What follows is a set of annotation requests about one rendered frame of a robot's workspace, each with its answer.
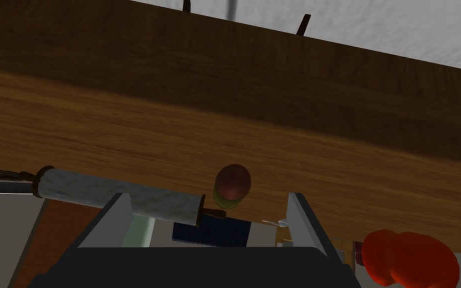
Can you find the brown wooden table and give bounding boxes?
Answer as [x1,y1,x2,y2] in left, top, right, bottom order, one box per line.
[0,0,461,257]

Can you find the marble rolling pin, dark handles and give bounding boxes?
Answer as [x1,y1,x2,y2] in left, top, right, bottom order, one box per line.
[0,165,228,228]

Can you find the red tomato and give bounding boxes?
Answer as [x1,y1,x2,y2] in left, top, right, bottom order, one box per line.
[360,229,461,288]

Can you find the dark blue striped cloth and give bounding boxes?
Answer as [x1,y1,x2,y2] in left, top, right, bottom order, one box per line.
[172,217,252,248]

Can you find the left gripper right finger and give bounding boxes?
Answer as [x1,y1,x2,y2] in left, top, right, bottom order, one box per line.
[286,192,329,257]

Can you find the red and green apple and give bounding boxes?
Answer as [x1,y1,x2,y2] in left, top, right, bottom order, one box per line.
[212,163,253,210]

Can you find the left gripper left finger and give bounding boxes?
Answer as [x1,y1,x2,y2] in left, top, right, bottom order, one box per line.
[77,193,135,249]

